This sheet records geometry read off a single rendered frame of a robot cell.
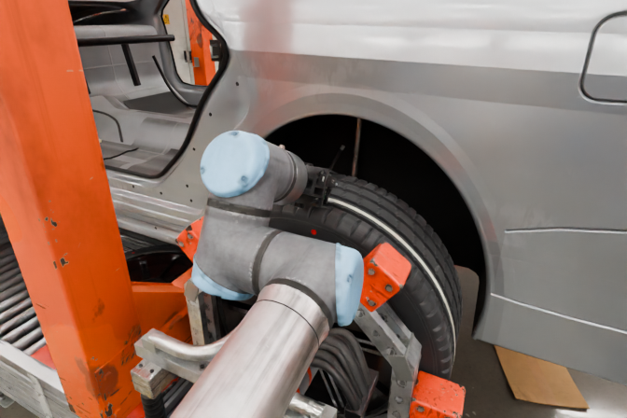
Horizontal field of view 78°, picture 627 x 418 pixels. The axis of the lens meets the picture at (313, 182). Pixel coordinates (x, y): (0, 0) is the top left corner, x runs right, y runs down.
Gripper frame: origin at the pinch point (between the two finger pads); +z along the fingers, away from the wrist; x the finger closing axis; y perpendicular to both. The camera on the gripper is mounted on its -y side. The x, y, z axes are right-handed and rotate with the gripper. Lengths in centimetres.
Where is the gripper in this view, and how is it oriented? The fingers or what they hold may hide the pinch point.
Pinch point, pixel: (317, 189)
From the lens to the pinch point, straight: 84.4
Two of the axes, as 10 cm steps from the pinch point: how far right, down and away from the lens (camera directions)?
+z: 3.8, 1.3, 9.1
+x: 2.1, -9.8, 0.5
